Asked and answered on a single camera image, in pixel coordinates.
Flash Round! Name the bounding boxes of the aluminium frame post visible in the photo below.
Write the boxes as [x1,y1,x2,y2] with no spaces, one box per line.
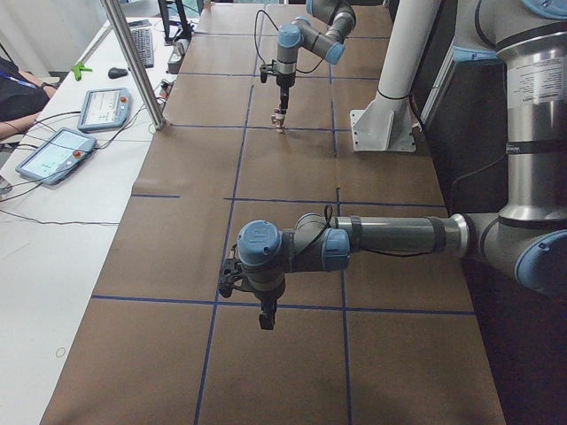
[102,0,166,130]

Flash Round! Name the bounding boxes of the black computer mouse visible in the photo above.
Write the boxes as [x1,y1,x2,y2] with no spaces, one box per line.
[107,67,128,80]

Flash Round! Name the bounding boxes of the white power strip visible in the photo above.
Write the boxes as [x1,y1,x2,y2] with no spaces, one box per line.
[167,39,190,74]

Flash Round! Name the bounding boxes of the seated person in black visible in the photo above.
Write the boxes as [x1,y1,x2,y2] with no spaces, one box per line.
[1,58,57,139]

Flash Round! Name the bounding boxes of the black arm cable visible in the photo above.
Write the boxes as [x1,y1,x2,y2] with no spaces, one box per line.
[252,9,331,76]

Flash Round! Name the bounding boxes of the black keyboard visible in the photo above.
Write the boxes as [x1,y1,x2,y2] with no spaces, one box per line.
[130,27,154,68]

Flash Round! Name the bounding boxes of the teach pendant tablet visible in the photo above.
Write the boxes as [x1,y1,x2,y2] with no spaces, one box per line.
[15,127,97,186]
[77,88,131,133]

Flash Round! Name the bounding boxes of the brown paper table cover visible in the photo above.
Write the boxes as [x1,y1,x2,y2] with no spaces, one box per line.
[43,4,504,424]

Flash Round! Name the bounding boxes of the near teach pendant tablet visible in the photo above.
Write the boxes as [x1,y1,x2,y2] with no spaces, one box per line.
[15,127,97,186]

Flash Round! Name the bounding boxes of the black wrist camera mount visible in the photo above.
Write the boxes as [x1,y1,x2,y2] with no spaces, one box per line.
[260,61,279,83]
[218,259,248,298]

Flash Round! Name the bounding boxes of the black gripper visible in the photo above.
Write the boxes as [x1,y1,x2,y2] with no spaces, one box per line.
[259,290,284,330]
[276,73,295,115]

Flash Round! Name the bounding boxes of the black monitor stand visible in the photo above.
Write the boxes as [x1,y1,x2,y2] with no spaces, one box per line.
[158,0,193,46]

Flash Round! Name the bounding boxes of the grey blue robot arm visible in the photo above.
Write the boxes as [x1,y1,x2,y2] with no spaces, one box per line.
[218,1,566,330]
[271,1,356,127]

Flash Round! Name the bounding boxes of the far teach pendant tablet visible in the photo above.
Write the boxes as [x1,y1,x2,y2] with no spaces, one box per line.
[77,88,131,133]

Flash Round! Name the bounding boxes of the green plastic clamp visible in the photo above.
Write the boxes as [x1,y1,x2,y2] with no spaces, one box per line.
[71,62,92,81]

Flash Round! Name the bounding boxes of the white mounting column with base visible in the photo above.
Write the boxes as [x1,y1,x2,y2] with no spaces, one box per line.
[350,0,441,152]

